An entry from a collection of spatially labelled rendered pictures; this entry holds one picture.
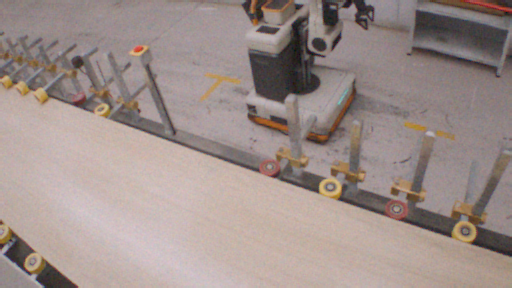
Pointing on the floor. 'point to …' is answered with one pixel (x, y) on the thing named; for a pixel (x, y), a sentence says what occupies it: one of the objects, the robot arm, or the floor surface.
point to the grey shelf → (461, 32)
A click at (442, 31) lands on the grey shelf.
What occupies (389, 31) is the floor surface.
